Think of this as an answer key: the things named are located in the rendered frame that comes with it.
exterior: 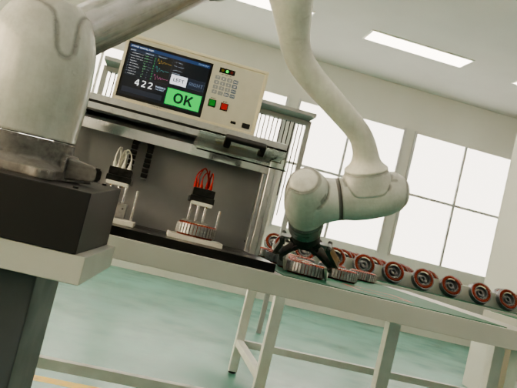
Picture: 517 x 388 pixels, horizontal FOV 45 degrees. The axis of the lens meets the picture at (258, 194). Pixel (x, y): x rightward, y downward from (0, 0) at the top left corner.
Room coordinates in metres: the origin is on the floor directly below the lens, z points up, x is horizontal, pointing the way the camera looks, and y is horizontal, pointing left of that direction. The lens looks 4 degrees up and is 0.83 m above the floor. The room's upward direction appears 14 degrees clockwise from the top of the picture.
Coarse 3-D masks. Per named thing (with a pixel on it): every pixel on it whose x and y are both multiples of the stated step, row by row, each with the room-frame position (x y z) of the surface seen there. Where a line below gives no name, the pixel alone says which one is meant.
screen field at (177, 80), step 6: (174, 78) 1.84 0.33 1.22; (180, 78) 1.84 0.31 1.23; (186, 78) 1.84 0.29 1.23; (174, 84) 1.84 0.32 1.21; (180, 84) 1.84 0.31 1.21; (186, 84) 1.84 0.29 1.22; (192, 84) 1.84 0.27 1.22; (198, 84) 1.85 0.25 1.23; (204, 84) 1.85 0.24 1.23; (198, 90) 1.85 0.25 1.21
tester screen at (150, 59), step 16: (144, 48) 1.82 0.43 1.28; (128, 64) 1.82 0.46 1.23; (144, 64) 1.82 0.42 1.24; (160, 64) 1.83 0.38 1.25; (176, 64) 1.84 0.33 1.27; (192, 64) 1.84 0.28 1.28; (128, 80) 1.82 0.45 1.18; (160, 80) 1.83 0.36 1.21; (144, 96) 1.83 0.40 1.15; (192, 112) 1.85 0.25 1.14
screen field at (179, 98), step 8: (168, 88) 1.83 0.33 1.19; (168, 96) 1.84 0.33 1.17; (176, 96) 1.84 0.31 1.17; (184, 96) 1.84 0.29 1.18; (192, 96) 1.85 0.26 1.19; (200, 96) 1.85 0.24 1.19; (168, 104) 1.84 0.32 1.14; (176, 104) 1.84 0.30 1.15; (184, 104) 1.84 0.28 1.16; (192, 104) 1.85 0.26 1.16
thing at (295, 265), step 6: (288, 264) 1.73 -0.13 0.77; (294, 264) 1.71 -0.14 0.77; (300, 264) 1.70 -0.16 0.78; (306, 264) 1.70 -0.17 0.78; (312, 264) 1.70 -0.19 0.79; (288, 270) 1.73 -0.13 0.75; (294, 270) 1.71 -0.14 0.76; (300, 270) 1.69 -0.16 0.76; (306, 270) 1.69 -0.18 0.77; (312, 270) 1.69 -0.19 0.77; (318, 270) 1.70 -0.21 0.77; (312, 276) 1.70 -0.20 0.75; (318, 276) 1.70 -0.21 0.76
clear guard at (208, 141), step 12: (204, 132) 1.62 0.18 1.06; (204, 144) 1.59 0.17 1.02; (216, 144) 1.60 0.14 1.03; (240, 144) 1.63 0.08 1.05; (228, 156) 1.58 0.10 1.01; (240, 156) 1.59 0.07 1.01; (252, 156) 1.61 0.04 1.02; (264, 156) 1.62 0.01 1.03; (276, 156) 1.63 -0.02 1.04; (276, 168) 1.60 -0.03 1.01
